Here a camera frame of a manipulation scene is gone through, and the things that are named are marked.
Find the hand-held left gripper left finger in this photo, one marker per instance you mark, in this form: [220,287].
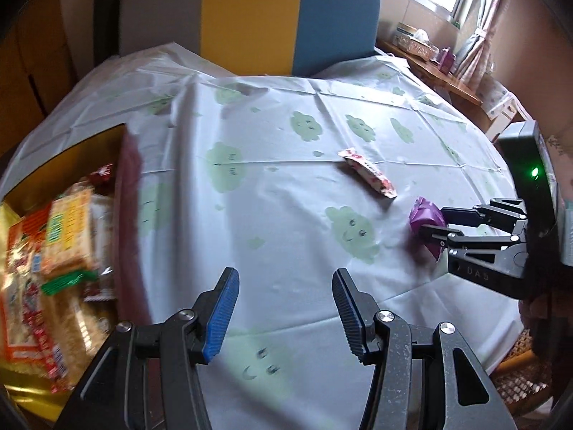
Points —
[221,313]

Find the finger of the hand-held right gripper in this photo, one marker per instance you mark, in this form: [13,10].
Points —
[461,241]
[488,215]

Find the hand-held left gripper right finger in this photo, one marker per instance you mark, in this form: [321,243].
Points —
[351,318]

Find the purple snack packet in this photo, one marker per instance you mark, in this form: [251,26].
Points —
[423,215]

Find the green edged wafer pack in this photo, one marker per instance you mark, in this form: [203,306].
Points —
[76,336]

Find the clear wafer pack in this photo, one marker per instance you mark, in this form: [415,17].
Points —
[67,228]

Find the small red candy packet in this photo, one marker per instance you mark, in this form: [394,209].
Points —
[102,174]

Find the red egg roll bag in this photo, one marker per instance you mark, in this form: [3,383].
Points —
[22,277]

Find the gold tin box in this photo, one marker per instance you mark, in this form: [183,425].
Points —
[53,161]

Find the person's right hand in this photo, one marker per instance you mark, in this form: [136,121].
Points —
[541,318]

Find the pale cloud print tablecloth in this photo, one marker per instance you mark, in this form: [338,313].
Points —
[291,242]

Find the white chair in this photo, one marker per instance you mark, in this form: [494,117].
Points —
[501,103]

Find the pink white snack packet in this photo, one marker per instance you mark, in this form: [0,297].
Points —
[367,172]

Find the wooden side desk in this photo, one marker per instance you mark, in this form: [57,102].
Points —
[443,80]

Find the wicker chair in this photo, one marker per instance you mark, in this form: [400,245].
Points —
[519,385]

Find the purple bottle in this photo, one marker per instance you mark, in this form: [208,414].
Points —
[448,59]

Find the hanging floral curtain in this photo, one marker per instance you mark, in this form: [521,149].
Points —
[483,31]

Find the tissue box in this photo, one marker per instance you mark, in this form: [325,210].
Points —
[414,45]

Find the grey yellow blue chair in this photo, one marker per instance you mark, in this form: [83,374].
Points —
[250,13]

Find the wooden wardrobe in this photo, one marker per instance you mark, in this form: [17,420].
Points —
[31,67]

